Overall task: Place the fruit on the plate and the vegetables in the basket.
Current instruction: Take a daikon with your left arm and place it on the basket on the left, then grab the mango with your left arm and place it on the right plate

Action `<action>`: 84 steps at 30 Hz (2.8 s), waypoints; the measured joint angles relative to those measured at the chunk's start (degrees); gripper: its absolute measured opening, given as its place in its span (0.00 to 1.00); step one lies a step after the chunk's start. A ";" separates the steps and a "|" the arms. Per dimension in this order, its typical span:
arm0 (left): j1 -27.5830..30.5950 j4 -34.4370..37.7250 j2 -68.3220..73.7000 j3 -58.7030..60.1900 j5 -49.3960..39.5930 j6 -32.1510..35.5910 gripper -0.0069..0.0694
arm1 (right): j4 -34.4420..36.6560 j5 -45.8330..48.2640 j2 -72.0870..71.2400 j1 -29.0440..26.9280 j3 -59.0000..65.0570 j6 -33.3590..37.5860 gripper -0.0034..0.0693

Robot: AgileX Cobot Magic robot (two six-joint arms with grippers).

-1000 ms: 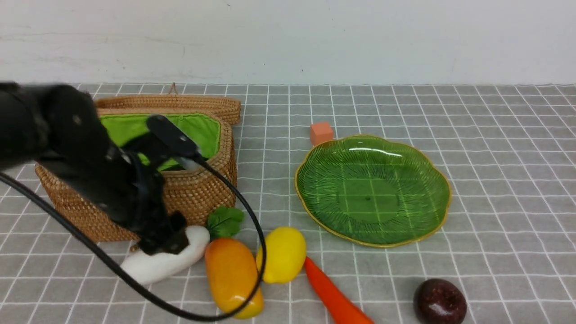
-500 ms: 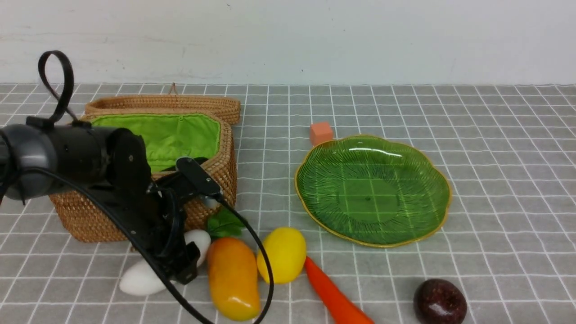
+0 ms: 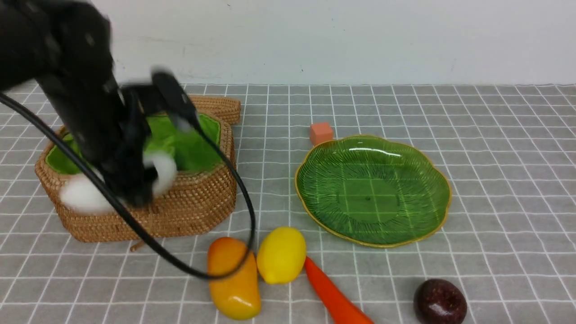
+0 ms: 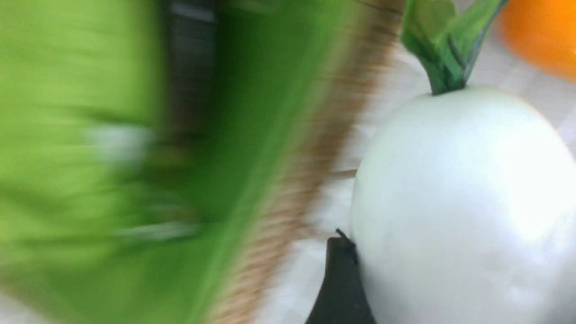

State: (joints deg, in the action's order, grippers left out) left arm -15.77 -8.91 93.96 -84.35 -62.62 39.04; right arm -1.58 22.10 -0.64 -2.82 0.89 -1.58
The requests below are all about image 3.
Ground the woven rattan basket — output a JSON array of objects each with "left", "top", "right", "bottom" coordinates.
[{"left": 35, "top": 115, "right": 237, "bottom": 243}]

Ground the green leaf-shaped plate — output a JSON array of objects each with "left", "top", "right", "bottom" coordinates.
[{"left": 294, "top": 135, "right": 452, "bottom": 248}]

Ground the woven rattan basket lid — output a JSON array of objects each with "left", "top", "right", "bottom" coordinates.
[{"left": 189, "top": 95, "right": 242, "bottom": 125}]

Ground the black cable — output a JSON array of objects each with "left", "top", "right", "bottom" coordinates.
[{"left": 0, "top": 92, "right": 257, "bottom": 280}]

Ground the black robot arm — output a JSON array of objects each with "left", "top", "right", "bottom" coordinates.
[{"left": 1, "top": 0, "right": 198, "bottom": 207}]

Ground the grey checked tablecloth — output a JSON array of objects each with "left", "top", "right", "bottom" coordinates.
[{"left": 0, "top": 84, "right": 576, "bottom": 324}]

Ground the yellow lemon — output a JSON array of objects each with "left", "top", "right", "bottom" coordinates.
[{"left": 256, "top": 226, "right": 306, "bottom": 285}]

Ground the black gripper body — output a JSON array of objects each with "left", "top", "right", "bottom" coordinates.
[{"left": 85, "top": 71, "right": 200, "bottom": 208}]

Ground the dark red passion fruit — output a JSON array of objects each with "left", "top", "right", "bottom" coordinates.
[{"left": 413, "top": 279, "right": 468, "bottom": 324}]

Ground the orange yellow mango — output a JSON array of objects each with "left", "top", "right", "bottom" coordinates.
[{"left": 207, "top": 237, "right": 261, "bottom": 320}]

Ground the orange carrot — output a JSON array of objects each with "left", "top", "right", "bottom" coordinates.
[{"left": 304, "top": 257, "right": 374, "bottom": 324}]

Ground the small orange cube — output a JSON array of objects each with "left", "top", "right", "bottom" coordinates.
[{"left": 309, "top": 122, "right": 334, "bottom": 146}]

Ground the white radish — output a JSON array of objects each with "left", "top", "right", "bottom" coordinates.
[{"left": 59, "top": 151, "right": 178, "bottom": 213}]

